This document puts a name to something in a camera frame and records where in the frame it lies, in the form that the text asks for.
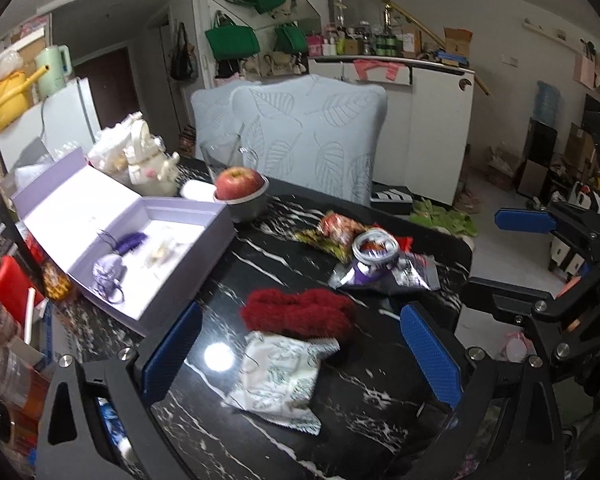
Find silver purple snack packet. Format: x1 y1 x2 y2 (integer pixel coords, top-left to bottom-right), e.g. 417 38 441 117
328 252 440 295

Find small red snack packet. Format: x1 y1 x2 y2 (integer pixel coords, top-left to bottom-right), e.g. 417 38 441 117
396 236 413 252

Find purple drawstring pouch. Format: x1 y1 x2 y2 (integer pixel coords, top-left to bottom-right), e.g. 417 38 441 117
92 231 147 304

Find leaf print cloth bag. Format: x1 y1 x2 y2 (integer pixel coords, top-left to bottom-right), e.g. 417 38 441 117
224 332 340 436

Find red fuzzy knit item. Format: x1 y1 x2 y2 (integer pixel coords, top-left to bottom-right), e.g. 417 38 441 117
240 288 355 340

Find white cable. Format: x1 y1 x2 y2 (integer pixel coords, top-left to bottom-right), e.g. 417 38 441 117
351 226 401 267

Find red brown snack packet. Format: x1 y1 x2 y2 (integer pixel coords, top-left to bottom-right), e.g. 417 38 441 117
294 211 372 263

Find clear plastic snack bag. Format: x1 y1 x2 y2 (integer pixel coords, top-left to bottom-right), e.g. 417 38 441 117
146 240 186 269

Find green slippers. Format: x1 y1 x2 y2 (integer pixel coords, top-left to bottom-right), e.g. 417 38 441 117
408 200 478 237

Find lavender gift box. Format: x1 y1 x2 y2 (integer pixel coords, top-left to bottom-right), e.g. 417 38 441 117
12 150 235 336

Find white cabinet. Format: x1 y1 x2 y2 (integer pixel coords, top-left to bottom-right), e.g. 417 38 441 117
309 55 477 205

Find red canister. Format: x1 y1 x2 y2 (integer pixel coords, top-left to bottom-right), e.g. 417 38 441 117
0 256 43 325

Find grey metal bowl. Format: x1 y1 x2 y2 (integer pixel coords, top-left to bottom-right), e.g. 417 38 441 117
213 177 270 223

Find white tissue roll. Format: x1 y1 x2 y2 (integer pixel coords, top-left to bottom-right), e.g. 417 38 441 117
180 179 215 203

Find cream cartoon water bottle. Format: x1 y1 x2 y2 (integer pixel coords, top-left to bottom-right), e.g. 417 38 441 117
123 113 181 197

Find red apple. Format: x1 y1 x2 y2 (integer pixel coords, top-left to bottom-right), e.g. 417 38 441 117
215 167 264 200

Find leaf pattern chair cover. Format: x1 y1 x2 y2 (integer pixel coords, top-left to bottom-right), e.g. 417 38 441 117
190 75 388 206

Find plastic bag of food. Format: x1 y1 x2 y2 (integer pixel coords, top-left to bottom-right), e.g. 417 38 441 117
87 125 130 176

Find glass cup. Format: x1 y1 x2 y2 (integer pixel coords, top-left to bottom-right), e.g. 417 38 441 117
200 133 259 182

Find white refrigerator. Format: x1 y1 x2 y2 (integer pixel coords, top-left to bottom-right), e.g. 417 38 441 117
0 78 100 170

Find yellow pot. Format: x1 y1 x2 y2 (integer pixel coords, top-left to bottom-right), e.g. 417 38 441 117
0 65 50 133

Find pale green kettle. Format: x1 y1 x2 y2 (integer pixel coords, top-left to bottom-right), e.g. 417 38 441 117
35 44 73 100

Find green tote bag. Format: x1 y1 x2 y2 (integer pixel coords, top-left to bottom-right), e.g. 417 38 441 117
204 11 260 61

